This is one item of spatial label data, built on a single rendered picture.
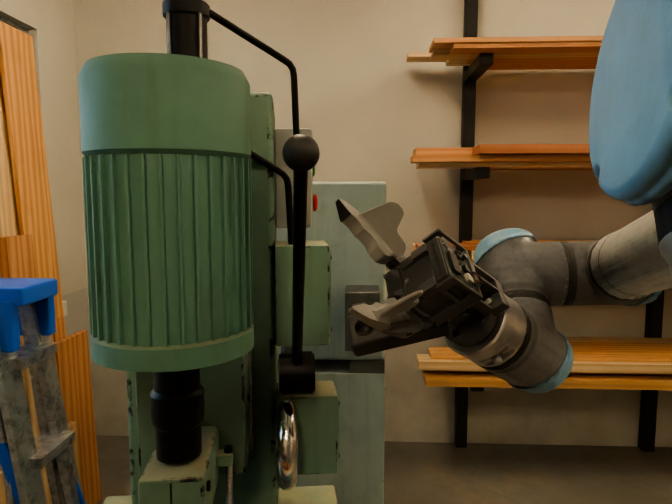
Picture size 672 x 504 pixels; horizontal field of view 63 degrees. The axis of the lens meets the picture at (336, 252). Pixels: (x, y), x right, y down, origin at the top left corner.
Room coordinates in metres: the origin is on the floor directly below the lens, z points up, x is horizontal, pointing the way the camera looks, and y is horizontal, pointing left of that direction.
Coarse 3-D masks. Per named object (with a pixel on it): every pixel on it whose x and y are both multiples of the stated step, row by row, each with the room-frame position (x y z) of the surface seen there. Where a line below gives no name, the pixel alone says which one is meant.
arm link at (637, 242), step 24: (648, 216) 0.57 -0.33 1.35; (600, 240) 0.70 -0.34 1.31; (624, 240) 0.61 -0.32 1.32; (648, 240) 0.55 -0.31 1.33; (576, 264) 0.72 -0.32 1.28; (600, 264) 0.67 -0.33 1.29; (624, 264) 0.61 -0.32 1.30; (648, 264) 0.56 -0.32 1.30; (576, 288) 0.72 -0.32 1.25; (600, 288) 0.69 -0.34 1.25; (624, 288) 0.65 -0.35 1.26; (648, 288) 0.61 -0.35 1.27
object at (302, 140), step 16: (288, 144) 0.50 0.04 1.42; (304, 144) 0.50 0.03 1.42; (288, 160) 0.51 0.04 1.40; (304, 160) 0.50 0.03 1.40; (304, 176) 0.53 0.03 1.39; (304, 192) 0.54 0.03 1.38; (304, 208) 0.55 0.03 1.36; (304, 224) 0.57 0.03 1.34; (304, 240) 0.58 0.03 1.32; (304, 256) 0.60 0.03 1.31; (304, 272) 0.62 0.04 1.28; (288, 352) 0.76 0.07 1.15; (304, 352) 0.76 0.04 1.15; (288, 368) 0.73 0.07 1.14; (304, 368) 0.73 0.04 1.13; (288, 384) 0.73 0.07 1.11; (304, 384) 0.73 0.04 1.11
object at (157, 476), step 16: (208, 432) 0.67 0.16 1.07; (208, 448) 0.63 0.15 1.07; (160, 464) 0.59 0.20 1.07; (176, 464) 0.59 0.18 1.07; (192, 464) 0.59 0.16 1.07; (208, 464) 0.60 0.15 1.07; (144, 480) 0.56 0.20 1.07; (160, 480) 0.56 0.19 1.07; (176, 480) 0.56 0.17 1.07; (192, 480) 0.56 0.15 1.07; (208, 480) 0.58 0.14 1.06; (144, 496) 0.55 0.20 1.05; (160, 496) 0.56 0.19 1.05; (176, 496) 0.56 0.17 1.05; (192, 496) 0.56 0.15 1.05; (208, 496) 0.59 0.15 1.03
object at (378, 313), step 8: (408, 296) 0.49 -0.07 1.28; (416, 296) 0.50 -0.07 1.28; (360, 304) 0.49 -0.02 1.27; (376, 304) 0.51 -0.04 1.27; (384, 304) 0.53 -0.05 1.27; (392, 304) 0.50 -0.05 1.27; (400, 304) 0.50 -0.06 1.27; (408, 304) 0.52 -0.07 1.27; (416, 304) 0.54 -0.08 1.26; (352, 312) 0.48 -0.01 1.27; (360, 312) 0.49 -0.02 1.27; (368, 312) 0.50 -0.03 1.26; (376, 312) 0.50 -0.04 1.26; (384, 312) 0.50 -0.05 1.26; (392, 312) 0.51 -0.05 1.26; (400, 312) 0.53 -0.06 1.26; (360, 320) 0.50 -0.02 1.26; (368, 320) 0.49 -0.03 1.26; (376, 320) 0.50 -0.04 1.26; (384, 320) 0.51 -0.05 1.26; (392, 320) 0.52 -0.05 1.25; (400, 320) 0.53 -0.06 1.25; (376, 328) 0.51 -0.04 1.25; (384, 328) 0.51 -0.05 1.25
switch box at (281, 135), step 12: (276, 132) 0.89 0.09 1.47; (288, 132) 0.89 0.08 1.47; (300, 132) 0.89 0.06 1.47; (276, 144) 0.89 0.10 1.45; (276, 156) 0.89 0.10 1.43; (288, 168) 0.89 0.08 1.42; (312, 168) 0.90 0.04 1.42; (276, 180) 0.89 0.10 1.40; (312, 180) 0.90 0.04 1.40; (276, 192) 0.89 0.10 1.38; (312, 192) 0.90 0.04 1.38; (276, 204) 0.89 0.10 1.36; (312, 204) 0.90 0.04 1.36; (276, 216) 0.89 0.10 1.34; (312, 216) 0.90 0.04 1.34
